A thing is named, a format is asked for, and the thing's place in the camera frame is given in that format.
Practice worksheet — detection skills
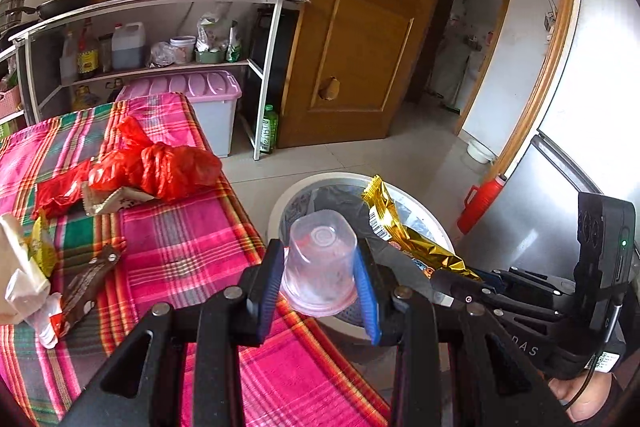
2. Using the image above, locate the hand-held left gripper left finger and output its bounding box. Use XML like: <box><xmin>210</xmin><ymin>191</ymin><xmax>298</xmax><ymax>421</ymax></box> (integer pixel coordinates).
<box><xmin>60</xmin><ymin>239</ymin><xmax>286</xmax><ymax>427</ymax></box>

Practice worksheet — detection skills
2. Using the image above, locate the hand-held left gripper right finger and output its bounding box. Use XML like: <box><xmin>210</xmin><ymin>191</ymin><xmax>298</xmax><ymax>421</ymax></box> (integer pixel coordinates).
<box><xmin>352</xmin><ymin>237</ymin><xmax>576</xmax><ymax>427</ymax></box>

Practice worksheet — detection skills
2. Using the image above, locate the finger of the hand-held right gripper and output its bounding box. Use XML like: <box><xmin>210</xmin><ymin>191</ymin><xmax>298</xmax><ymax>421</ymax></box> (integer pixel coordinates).
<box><xmin>482</xmin><ymin>266</ymin><xmax>576</xmax><ymax>298</ymax></box>
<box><xmin>430</xmin><ymin>268</ymin><xmax>568</xmax><ymax>323</ymax></box>

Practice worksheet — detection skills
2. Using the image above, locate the clear plastic cup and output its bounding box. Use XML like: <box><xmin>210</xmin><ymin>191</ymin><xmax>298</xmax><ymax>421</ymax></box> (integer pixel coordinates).
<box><xmin>279</xmin><ymin>209</ymin><xmax>362</xmax><ymax>319</ymax></box>

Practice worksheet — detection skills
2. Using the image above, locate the gold snack wrapper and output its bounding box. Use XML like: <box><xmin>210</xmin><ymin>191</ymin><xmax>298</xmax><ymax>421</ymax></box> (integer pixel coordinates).
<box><xmin>361</xmin><ymin>174</ymin><xmax>483</xmax><ymax>283</ymax></box>

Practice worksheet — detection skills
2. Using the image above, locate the white round trash bin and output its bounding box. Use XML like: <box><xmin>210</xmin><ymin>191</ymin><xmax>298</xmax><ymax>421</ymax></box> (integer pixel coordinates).
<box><xmin>267</xmin><ymin>172</ymin><xmax>456</xmax><ymax>358</ymax></box>

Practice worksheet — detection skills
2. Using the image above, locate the red plastic bag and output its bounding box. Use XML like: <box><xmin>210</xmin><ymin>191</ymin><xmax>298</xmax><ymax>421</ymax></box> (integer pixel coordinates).
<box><xmin>89</xmin><ymin>116</ymin><xmax>223</xmax><ymax>202</ymax></box>

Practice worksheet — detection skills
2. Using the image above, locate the beige printed snack wrapper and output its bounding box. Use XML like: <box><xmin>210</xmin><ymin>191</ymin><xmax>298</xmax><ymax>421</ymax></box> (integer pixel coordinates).
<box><xmin>82</xmin><ymin>184</ymin><xmax>156</xmax><ymax>217</ymax></box>

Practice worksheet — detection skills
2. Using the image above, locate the brown snack wrapper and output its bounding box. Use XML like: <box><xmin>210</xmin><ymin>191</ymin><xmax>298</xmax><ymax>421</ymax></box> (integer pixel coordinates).
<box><xmin>59</xmin><ymin>243</ymin><xmax>128</xmax><ymax>338</ymax></box>

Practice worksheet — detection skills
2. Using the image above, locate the small white red packet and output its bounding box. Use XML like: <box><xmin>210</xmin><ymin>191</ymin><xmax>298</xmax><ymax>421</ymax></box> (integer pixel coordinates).
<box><xmin>25</xmin><ymin>292</ymin><xmax>66</xmax><ymax>349</ymax></box>

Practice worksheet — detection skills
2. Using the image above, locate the yellow snack wrapper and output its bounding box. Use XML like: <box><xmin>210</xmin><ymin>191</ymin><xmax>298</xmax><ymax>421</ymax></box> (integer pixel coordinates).
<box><xmin>30</xmin><ymin>212</ymin><xmax>58</xmax><ymax>278</ymax></box>

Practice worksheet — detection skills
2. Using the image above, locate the red snack wrapper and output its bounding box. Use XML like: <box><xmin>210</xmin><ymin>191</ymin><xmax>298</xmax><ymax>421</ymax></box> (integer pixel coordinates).
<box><xmin>35</xmin><ymin>159</ymin><xmax>93</xmax><ymax>218</ymax></box>

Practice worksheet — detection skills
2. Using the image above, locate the white paper bag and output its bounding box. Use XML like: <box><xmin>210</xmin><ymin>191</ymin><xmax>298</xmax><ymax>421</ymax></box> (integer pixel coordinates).
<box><xmin>0</xmin><ymin>213</ymin><xmax>51</xmax><ymax>325</ymax></box>

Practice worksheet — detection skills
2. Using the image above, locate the person's right hand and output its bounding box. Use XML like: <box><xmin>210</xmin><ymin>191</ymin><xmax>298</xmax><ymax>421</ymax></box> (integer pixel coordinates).
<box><xmin>547</xmin><ymin>373</ymin><xmax>625</xmax><ymax>424</ymax></box>

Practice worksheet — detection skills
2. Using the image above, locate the red thermos flask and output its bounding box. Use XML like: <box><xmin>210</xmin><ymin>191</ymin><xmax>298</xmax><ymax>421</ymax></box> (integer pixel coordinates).
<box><xmin>456</xmin><ymin>174</ymin><xmax>507</xmax><ymax>235</ymax></box>

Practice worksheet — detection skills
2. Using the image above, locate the pink green plaid tablecloth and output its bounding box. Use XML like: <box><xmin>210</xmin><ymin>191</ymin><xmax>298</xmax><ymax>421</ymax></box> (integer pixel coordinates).
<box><xmin>0</xmin><ymin>92</ymin><xmax>391</xmax><ymax>427</ymax></box>

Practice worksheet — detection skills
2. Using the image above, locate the translucent grey bin liner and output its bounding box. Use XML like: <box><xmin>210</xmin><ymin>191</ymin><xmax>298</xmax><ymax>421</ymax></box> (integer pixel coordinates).
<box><xmin>282</xmin><ymin>184</ymin><xmax>446</xmax><ymax>258</ymax></box>

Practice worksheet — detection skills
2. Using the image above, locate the white basin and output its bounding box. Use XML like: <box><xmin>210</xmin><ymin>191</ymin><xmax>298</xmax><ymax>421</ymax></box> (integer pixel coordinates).
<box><xmin>467</xmin><ymin>141</ymin><xmax>496</xmax><ymax>165</ymax></box>

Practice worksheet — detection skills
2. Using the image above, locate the silver refrigerator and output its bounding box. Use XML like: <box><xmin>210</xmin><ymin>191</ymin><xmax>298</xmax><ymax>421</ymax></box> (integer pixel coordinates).
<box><xmin>467</xmin><ymin>0</ymin><xmax>640</xmax><ymax>288</ymax></box>

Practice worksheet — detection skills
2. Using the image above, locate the green plastic bottle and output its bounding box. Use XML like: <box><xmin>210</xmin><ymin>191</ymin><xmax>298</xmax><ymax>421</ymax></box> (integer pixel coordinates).
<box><xmin>258</xmin><ymin>104</ymin><xmax>279</xmax><ymax>155</ymax></box>

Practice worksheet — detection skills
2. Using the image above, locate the pink lid storage box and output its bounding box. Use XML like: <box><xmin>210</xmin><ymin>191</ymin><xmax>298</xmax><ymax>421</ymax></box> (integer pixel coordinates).
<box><xmin>115</xmin><ymin>69</ymin><xmax>243</xmax><ymax>158</ymax></box>

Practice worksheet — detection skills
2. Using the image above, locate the green white sachet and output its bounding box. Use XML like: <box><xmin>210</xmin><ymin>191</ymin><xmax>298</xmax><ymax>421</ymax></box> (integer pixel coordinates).
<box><xmin>225</xmin><ymin>21</ymin><xmax>242</xmax><ymax>62</ymax></box>

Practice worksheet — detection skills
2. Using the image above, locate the white lidded tub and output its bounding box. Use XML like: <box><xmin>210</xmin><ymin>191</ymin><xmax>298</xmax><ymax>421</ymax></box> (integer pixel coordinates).
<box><xmin>169</xmin><ymin>36</ymin><xmax>197</xmax><ymax>65</ymax></box>

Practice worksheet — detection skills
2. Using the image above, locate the clear plastic food bag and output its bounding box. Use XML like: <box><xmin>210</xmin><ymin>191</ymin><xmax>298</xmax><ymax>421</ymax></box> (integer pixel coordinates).
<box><xmin>147</xmin><ymin>41</ymin><xmax>176</xmax><ymax>68</ymax></box>

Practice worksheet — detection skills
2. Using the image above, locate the white food packet bag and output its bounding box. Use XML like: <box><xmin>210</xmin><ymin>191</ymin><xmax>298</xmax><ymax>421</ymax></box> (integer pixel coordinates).
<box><xmin>196</xmin><ymin>13</ymin><xmax>236</xmax><ymax>54</ymax></box>

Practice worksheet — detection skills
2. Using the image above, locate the wooden door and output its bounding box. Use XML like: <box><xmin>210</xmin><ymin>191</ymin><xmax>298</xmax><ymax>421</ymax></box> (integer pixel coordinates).
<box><xmin>276</xmin><ymin>0</ymin><xmax>458</xmax><ymax>148</ymax></box>

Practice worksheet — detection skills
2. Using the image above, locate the white jug of dark liquid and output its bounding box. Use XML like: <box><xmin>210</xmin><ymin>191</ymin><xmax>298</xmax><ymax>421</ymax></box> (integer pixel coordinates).
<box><xmin>111</xmin><ymin>22</ymin><xmax>147</xmax><ymax>70</ymax></box>

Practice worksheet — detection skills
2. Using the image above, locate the yellow label oil bottle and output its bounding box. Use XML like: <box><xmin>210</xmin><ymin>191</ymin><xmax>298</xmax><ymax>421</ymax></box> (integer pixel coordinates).
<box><xmin>76</xmin><ymin>18</ymin><xmax>101</xmax><ymax>80</ymax></box>

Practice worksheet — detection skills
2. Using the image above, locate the clear plastic bottle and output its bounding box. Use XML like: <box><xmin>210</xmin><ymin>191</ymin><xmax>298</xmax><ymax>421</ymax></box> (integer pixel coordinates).
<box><xmin>60</xmin><ymin>31</ymin><xmax>80</xmax><ymax>85</ymax></box>

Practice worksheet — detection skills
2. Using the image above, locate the white metal shelf rack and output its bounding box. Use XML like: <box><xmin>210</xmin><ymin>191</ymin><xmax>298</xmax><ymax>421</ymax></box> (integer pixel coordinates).
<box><xmin>10</xmin><ymin>0</ymin><xmax>311</xmax><ymax>160</ymax></box>

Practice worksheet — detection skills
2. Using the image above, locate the pink woven basket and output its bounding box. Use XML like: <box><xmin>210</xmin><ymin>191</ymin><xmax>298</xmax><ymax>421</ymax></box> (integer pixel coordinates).
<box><xmin>0</xmin><ymin>84</ymin><xmax>23</xmax><ymax>120</ymax></box>

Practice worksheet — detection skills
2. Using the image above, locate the black frying pan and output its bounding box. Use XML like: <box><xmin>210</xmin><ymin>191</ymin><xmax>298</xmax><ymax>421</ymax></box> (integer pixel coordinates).
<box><xmin>22</xmin><ymin>0</ymin><xmax>95</xmax><ymax>20</ymax></box>

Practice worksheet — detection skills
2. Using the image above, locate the small white shelf rack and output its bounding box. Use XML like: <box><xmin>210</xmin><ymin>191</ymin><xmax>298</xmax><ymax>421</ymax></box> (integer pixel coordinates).
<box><xmin>0</xmin><ymin>39</ymin><xmax>38</xmax><ymax>132</ymax></box>

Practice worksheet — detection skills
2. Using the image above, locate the steel steamer pot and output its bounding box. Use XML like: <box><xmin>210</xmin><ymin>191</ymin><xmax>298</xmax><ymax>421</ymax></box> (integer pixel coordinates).
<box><xmin>0</xmin><ymin>0</ymin><xmax>31</xmax><ymax>32</ymax></box>

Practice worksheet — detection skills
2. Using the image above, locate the wooden door frame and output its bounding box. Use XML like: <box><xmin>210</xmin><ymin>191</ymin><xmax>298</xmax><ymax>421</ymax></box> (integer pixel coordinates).
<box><xmin>452</xmin><ymin>0</ymin><xmax>586</xmax><ymax>178</ymax></box>

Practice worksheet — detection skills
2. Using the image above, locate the dark inner door frame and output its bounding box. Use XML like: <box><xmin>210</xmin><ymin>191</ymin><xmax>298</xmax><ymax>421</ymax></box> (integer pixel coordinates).
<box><xmin>405</xmin><ymin>0</ymin><xmax>518</xmax><ymax>112</ymax></box>

